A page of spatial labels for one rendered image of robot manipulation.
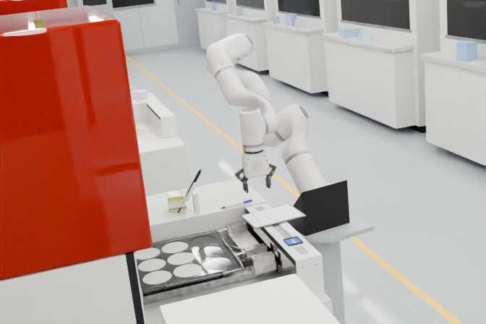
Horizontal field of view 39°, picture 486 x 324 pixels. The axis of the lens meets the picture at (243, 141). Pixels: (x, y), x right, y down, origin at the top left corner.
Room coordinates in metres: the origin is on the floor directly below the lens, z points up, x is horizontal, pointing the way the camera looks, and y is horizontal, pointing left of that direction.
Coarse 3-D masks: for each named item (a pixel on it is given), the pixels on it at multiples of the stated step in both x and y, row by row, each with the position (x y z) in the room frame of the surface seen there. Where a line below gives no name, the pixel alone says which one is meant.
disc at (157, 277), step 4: (152, 272) 2.18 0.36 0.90; (156, 272) 2.18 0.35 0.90; (160, 272) 2.17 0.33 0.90; (164, 272) 2.17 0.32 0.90; (168, 272) 2.17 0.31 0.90; (144, 276) 2.15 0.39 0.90; (148, 276) 2.15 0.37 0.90; (152, 276) 2.15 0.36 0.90; (156, 276) 2.14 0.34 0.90; (160, 276) 2.14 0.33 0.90; (164, 276) 2.14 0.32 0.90; (168, 276) 2.13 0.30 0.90; (144, 280) 2.12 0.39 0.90; (148, 280) 2.12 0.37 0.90; (152, 280) 2.12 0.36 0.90; (156, 280) 2.12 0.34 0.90; (160, 280) 2.11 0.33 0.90; (164, 280) 2.11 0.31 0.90
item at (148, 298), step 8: (240, 272) 2.21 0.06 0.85; (248, 272) 2.20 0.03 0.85; (272, 272) 2.23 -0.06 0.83; (208, 280) 2.17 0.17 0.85; (216, 280) 2.17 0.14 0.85; (224, 280) 2.18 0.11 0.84; (232, 280) 2.19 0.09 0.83; (240, 280) 2.19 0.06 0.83; (176, 288) 2.14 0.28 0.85; (184, 288) 2.14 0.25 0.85; (192, 288) 2.15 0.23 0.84; (200, 288) 2.15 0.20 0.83; (208, 288) 2.16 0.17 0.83; (144, 296) 2.11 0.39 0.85; (152, 296) 2.11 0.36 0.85; (160, 296) 2.12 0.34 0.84; (168, 296) 2.12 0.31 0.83; (176, 296) 2.13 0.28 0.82
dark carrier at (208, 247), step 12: (180, 240) 2.43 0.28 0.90; (192, 240) 2.42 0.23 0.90; (204, 240) 2.41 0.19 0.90; (216, 240) 2.40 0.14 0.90; (180, 252) 2.32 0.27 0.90; (192, 252) 2.31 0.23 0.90; (204, 252) 2.30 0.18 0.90; (216, 252) 2.29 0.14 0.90; (228, 252) 2.28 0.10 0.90; (168, 264) 2.23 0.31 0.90; (204, 264) 2.20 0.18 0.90; (216, 264) 2.19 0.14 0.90; (228, 264) 2.18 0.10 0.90; (192, 276) 2.11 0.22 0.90; (144, 288) 2.06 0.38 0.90
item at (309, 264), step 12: (264, 204) 2.57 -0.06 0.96; (276, 228) 2.32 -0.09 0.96; (288, 228) 2.30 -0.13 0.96; (276, 240) 2.21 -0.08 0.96; (288, 252) 2.10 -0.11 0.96; (300, 252) 2.10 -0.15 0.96; (312, 252) 2.08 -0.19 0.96; (300, 264) 2.03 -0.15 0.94; (312, 264) 2.05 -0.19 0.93; (300, 276) 2.03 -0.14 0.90; (312, 276) 2.05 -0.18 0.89; (312, 288) 2.04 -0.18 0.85
